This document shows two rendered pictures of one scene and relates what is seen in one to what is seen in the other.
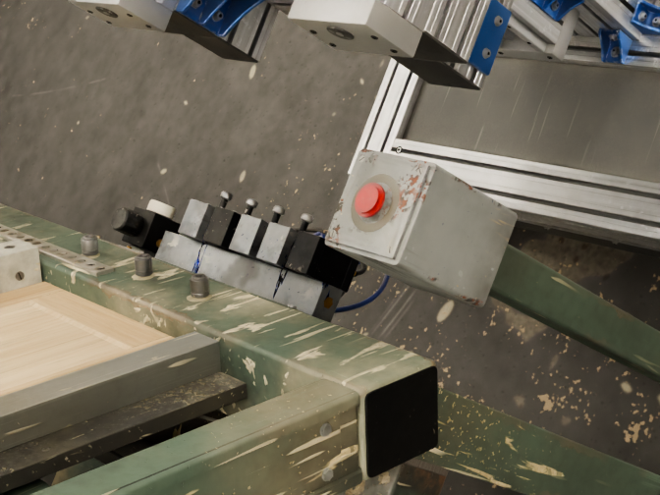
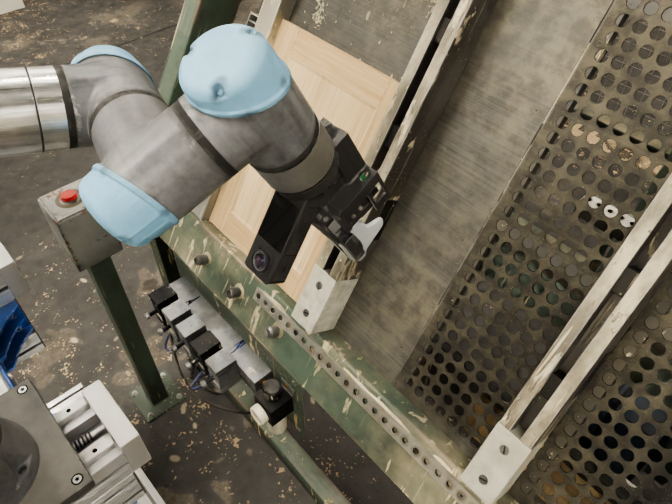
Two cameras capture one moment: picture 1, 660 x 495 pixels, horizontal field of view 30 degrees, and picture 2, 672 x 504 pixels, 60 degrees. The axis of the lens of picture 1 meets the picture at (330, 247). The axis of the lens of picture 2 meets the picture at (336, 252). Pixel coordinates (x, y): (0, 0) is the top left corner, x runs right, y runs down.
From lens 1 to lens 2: 2.18 m
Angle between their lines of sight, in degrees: 84
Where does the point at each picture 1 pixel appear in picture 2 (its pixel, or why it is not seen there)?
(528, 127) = not seen: outside the picture
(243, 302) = (189, 255)
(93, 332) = (252, 229)
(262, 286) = (202, 305)
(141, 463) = (171, 71)
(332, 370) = not seen: hidden behind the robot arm
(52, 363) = (253, 183)
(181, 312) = (206, 233)
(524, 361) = (234, 470)
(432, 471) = not seen: hidden behind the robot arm
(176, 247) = (250, 366)
